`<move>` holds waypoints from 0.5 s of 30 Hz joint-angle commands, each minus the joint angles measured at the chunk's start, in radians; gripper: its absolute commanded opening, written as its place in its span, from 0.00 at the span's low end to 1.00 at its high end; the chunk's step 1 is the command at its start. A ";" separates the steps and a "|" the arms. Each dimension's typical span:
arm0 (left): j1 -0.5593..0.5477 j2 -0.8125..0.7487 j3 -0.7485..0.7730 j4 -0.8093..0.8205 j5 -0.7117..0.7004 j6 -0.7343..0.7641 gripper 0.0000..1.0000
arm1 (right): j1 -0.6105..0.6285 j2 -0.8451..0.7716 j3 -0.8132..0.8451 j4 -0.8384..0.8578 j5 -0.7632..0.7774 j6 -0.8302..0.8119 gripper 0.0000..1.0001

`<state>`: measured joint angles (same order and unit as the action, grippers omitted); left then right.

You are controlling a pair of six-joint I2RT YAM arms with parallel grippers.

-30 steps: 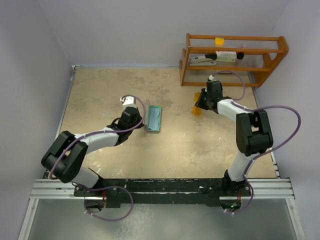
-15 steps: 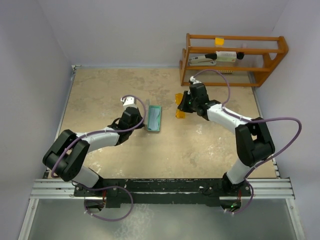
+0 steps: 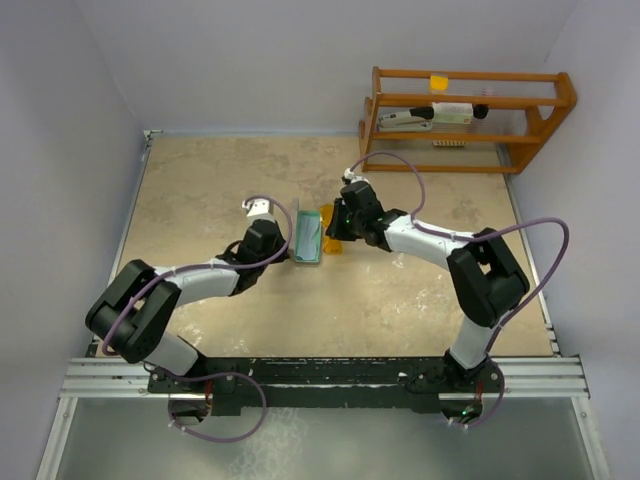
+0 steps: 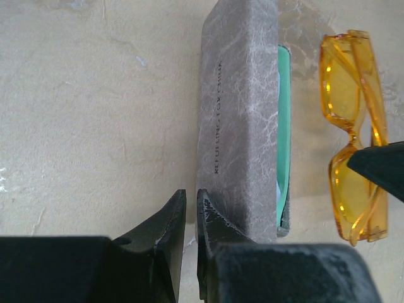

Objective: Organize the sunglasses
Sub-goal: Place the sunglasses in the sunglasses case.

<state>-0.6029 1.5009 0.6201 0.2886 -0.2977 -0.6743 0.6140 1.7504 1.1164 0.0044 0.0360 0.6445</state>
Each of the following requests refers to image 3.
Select yellow sticky note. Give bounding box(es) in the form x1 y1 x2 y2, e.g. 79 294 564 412
429 74 449 94

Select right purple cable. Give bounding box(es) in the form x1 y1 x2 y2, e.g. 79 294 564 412
344 150 572 433

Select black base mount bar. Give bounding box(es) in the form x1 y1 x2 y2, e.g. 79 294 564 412
149 355 504 416

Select orange sunglasses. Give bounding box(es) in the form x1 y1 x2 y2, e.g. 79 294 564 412
320 204 343 255

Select wooden shelf rack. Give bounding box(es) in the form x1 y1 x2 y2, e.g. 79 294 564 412
358 67 578 174

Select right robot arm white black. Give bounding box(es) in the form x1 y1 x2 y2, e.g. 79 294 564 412
328 178 530 391

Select black round knob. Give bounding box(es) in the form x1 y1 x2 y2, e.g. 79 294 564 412
473 104 489 120

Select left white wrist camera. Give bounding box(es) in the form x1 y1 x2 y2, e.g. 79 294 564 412
242 197 275 225

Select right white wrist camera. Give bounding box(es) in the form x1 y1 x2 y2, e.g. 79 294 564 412
341 168 368 185

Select grey-brown glasses case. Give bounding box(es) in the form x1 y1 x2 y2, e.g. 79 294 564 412
289 198 322 265

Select white red box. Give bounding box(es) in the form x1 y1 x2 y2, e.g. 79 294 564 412
432 102 474 125

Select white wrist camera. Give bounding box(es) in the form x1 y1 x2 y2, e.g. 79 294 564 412
341 168 368 185
242 197 275 225

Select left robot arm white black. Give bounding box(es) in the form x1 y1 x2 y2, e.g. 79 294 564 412
85 219 288 392

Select light blue cleaning cloth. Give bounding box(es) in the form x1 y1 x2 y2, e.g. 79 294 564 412
298 223 319 261

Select white stapler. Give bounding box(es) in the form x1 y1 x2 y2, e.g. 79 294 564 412
377 107 434 132

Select staples strip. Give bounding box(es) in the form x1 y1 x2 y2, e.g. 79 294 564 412
432 140 467 148

